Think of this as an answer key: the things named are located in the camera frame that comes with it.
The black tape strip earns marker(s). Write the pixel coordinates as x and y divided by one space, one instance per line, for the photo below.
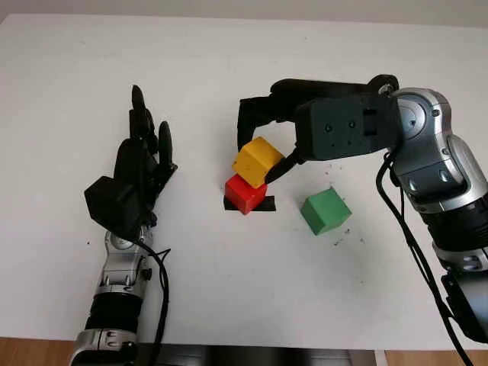
268 204

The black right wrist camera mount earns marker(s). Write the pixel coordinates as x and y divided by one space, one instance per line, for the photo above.
343 126

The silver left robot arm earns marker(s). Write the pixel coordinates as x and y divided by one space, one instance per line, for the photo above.
114 274

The dark robot torso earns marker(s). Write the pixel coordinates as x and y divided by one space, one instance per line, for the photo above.
267 356

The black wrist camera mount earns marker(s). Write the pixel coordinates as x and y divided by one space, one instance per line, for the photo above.
343 126
114 206

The red wooden cube block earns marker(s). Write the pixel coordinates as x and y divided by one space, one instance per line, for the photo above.
244 194

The green wooden cube block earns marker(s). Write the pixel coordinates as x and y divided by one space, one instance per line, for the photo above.
324 211

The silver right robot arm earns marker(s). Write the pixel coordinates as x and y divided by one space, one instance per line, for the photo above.
438 164

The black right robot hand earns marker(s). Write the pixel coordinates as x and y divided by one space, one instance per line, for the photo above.
305 89

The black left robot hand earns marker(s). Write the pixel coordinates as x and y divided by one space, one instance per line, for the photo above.
133 164

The yellow wooden cube block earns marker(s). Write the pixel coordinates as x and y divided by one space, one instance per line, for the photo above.
255 160

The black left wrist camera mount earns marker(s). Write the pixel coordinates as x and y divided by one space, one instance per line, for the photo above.
114 206

